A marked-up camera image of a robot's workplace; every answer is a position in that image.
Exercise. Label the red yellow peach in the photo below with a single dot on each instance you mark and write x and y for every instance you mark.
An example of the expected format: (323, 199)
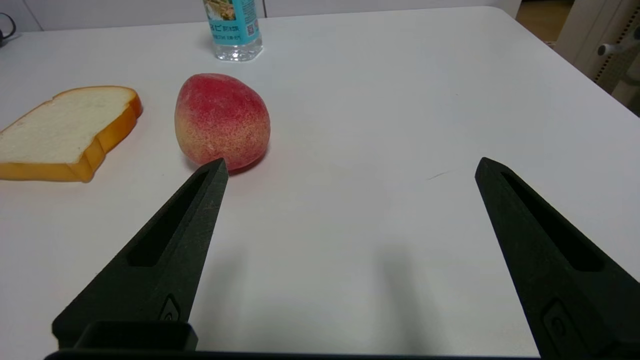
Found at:
(222, 120)

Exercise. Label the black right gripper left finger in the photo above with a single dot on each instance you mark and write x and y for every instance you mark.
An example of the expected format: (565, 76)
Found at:
(165, 260)

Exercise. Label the white side desk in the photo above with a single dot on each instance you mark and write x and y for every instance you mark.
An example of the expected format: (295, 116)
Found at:
(595, 30)

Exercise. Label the clear water bottle blue label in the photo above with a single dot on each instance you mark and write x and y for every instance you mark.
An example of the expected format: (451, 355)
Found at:
(234, 30)

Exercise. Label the white bread slice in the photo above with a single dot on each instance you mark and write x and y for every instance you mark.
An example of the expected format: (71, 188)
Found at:
(60, 130)

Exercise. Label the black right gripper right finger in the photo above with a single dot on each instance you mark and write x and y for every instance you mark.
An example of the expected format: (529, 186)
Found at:
(560, 280)

